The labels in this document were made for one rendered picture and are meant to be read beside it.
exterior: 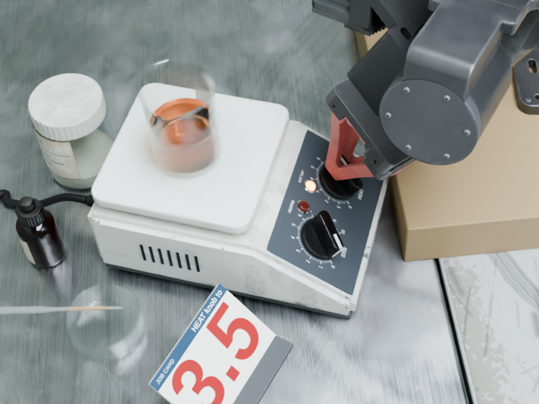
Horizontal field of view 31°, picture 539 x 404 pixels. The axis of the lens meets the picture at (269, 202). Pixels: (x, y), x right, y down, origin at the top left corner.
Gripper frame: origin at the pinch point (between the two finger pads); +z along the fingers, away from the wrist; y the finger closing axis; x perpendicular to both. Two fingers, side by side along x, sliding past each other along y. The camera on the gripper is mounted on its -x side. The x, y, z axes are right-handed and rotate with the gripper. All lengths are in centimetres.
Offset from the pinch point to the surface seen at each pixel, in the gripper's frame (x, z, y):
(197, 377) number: 6.8, 6.3, 16.6
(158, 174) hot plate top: -6.7, 3.9, 11.3
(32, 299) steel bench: -5.5, 15.9, 19.3
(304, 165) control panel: -1.6, 1.4, 1.8
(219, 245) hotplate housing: 0.1, 3.1, 11.1
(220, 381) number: 7.9, 6.5, 15.2
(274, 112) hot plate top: -6.1, 0.6, 1.8
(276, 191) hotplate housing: -0.9, 1.6, 5.3
